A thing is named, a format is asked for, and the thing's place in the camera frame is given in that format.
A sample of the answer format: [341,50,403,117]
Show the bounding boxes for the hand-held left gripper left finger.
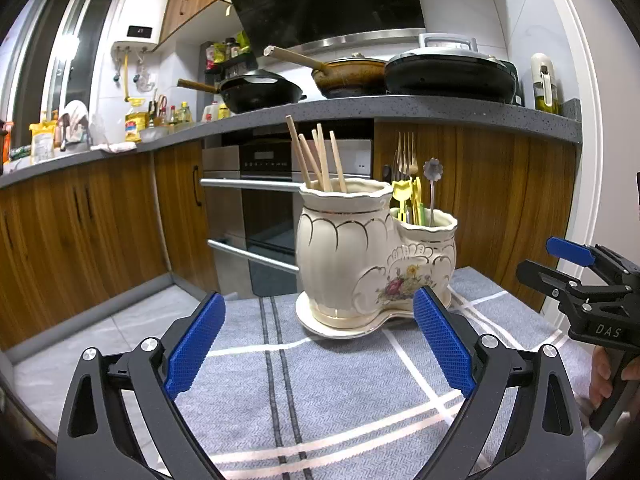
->
[56,291,226,480]

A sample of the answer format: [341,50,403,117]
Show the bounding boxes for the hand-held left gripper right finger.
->
[413,286,586,480]

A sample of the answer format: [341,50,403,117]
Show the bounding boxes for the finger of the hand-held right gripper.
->
[515,258,626,311]
[545,236,640,286]

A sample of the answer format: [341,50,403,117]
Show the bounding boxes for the cream ceramic utensil holder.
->
[295,178,459,322]

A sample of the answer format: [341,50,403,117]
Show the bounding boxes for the green handled utensil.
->
[410,176,429,226]

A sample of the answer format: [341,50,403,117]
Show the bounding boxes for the flower-shaped metal spoon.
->
[423,157,446,212]

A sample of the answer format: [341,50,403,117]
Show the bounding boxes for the yellow handled utensil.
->
[391,180,412,224]

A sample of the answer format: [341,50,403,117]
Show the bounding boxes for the bronze metal fork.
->
[396,132,412,182]

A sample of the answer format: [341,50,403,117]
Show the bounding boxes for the person's right hand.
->
[588,347,640,410]

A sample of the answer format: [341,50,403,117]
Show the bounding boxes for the wooden base cabinet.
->
[0,140,221,352]
[374,121,577,314]

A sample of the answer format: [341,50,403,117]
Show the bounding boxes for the grey plaid cloth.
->
[172,266,601,480]

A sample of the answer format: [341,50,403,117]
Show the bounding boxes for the cream ceramic saucer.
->
[295,285,454,339]

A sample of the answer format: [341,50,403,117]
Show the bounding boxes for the steel built-in oven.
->
[202,139,375,299]

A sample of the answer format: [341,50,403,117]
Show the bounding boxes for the green kitchen appliance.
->
[500,60,525,107]

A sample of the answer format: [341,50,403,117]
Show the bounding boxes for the white oil dispenser bottle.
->
[530,52,559,115]

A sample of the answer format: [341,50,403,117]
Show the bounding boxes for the black silver electric griddle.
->
[384,32,519,104]

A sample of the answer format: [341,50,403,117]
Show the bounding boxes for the yellow cooking oil bottle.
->
[124,100,147,144]

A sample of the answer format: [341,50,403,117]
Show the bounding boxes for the row of condiment bottles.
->
[146,94,196,129]

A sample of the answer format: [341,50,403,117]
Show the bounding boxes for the grey kitchen countertop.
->
[0,97,584,191]

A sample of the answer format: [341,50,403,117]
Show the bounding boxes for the yellow food bags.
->
[29,120,57,164]

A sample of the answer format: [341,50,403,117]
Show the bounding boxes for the white hanging towel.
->
[62,100,91,144]

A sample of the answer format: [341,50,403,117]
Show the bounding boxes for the black wok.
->
[177,71,307,115]

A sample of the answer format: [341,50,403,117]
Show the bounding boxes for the black spice rack with bottles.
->
[205,35,259,81]

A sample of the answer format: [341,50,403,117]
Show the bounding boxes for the window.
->
[7,0,119,137]

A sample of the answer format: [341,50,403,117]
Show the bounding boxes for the white water heater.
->
[111,0,172,54]

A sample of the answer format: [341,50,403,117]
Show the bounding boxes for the black range hood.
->
[221,0,427,59]

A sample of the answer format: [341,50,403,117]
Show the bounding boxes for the white door frame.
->
[542,0,632,273]

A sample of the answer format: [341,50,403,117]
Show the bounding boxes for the brown pan with wooden handle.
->
[263,45,389,100]

